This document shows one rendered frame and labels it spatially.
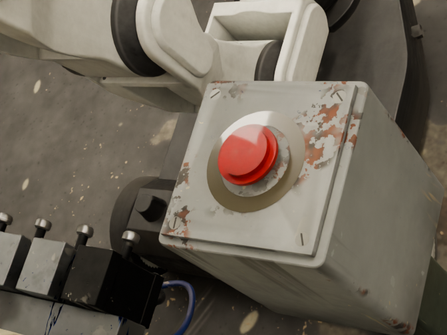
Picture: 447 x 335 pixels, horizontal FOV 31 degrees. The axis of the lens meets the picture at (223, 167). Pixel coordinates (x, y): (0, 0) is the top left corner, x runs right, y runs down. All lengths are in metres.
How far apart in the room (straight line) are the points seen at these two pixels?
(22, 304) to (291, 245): 0.44
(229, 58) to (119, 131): 0.72
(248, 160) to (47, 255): 0.37
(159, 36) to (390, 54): 0.53
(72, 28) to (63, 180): 1.02
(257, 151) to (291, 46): 0.87
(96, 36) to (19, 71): 1.27
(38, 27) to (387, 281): 0.53
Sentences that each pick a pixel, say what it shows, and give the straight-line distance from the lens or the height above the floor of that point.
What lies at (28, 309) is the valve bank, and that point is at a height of 0.74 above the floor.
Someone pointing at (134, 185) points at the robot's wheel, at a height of 0.18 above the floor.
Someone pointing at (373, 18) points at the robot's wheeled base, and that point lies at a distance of 1.51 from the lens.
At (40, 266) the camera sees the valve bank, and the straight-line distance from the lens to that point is 0.81.
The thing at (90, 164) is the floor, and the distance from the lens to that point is 1.94.
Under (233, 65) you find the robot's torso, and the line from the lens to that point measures 1.26.
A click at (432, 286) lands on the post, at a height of 0.66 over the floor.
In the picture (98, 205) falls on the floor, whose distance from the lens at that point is 1.87.
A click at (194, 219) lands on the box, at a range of 0.50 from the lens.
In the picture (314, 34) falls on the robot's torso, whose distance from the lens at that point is 1.39.
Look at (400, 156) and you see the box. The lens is 0.54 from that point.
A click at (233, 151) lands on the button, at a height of 0.94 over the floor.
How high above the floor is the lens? 1.32
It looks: 50 degrees down
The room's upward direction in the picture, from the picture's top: 51 degrees counter-clockwise
